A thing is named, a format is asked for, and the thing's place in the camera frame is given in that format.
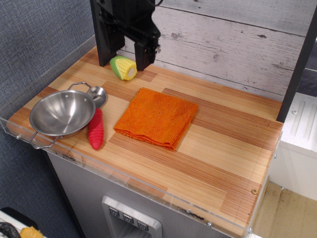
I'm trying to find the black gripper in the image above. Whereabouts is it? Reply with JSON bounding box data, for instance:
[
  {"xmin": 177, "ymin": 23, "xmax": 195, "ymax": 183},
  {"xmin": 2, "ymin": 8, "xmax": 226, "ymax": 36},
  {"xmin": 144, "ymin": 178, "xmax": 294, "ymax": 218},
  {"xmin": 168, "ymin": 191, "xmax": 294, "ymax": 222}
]
[{"xmin": 97, "ymin": 0, "xmax": 160, "ymax": 71}]

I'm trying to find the orange cloth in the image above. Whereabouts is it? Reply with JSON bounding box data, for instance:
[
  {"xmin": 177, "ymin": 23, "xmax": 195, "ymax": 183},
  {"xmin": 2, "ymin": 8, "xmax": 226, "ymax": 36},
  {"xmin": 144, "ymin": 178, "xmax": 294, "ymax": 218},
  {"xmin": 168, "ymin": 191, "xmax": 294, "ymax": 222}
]
[{"xmin": 114, "ymin": 88, "xmax": 199, "ymax": 151}]

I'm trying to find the toy corn cob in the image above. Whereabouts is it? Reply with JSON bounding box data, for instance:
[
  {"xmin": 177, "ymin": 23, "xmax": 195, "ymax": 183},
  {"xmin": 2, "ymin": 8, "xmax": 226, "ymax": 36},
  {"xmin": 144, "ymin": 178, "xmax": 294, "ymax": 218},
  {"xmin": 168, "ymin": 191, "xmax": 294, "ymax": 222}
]
[{"xmin": 110, "ymin": 56, "xmax": 137, "ymax": 80}]

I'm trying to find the clear acrylic table guard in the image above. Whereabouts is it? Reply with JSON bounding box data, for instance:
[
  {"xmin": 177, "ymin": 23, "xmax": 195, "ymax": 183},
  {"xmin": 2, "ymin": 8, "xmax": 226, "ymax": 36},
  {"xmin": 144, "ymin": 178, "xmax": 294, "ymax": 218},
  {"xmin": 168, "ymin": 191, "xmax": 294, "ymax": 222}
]
[{"xmin": 7, "ymin": 33, "xmax": 291, "ymax": 238}]

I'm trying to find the grey toy fridge cabinet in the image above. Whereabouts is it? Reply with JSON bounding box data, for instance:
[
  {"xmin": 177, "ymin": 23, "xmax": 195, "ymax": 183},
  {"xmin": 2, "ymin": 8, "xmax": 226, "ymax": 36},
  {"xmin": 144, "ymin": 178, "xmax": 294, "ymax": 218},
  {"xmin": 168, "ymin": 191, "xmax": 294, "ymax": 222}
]
[{"xmin": 48, "ymin": 153, "xmax": 226, "ymax": 238}]

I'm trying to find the silver dispenser button panel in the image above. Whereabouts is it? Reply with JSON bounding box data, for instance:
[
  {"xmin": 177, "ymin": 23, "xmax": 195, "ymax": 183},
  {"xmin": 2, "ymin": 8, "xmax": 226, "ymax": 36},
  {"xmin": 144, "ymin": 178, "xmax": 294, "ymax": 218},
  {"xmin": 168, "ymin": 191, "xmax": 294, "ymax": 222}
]
[{"xmin": 102, "ymin": 195, "xmax": 163, "ymax": 238}]

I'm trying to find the white cabinet at right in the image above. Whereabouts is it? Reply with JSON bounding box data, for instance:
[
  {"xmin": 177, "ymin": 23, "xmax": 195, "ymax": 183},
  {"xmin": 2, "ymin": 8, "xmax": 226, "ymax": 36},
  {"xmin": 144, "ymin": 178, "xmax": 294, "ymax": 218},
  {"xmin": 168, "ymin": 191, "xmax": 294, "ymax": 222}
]
[{"xmin": 268, "ymin": 93, "xmax": 317, "ymax": 200}]

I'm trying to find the black and yellow object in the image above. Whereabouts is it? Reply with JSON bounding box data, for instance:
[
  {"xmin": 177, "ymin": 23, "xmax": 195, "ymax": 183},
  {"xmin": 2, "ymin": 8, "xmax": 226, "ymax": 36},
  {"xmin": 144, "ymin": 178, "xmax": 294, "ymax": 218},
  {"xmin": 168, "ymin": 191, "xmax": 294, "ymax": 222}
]
[{"xmin": 0, "ymin": 207, "xmax": 45, "ymax": 238}]

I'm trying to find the dark left shelf post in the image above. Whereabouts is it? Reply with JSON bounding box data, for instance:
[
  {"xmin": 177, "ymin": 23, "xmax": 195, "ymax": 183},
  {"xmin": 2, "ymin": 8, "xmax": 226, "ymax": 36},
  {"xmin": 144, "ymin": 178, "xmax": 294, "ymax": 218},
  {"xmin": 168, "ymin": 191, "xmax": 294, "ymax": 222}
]
[{"xmin": 90, "ymin": 0, "xmax": 116, "ymax": 66}]

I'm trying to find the dark shelf post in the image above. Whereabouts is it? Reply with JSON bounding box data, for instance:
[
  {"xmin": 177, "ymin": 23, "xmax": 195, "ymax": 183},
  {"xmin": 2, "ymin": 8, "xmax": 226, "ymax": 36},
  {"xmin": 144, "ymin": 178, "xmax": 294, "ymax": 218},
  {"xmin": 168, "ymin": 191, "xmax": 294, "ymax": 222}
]
[
  {"xmin": 90, "ymin": 0, "xmax": 116, "ymax": 66},
  {"xmin": 276, "ymin": 8, "xmax": 317, "ymax": 122}
]

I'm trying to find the red handled metal spoon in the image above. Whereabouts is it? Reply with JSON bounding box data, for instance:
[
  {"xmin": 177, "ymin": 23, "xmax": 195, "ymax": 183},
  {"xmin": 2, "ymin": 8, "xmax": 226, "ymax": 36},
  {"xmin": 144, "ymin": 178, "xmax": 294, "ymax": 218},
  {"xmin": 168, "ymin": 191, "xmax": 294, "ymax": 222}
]
[{"xmin": 88, "ymin": 86, "xmax": 107, "ymax": 150}]

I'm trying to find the steel bowl with handles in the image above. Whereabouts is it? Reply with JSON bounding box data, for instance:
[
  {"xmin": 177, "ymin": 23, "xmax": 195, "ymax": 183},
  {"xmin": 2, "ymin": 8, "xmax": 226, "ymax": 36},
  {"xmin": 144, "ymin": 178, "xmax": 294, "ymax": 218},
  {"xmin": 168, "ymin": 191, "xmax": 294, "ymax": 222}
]
[{"xmin": 29, "ymin": 82, "xmax": 96, "ymax": 149}]

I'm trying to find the dark right shelf post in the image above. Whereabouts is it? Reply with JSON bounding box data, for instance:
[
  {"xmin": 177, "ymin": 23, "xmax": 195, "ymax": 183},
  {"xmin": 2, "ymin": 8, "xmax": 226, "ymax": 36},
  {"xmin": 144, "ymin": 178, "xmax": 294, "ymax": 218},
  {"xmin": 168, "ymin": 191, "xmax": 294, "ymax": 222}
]
[{"xmin": 276, "ymin": 8, "xmax": 317, "ymax": 122}]

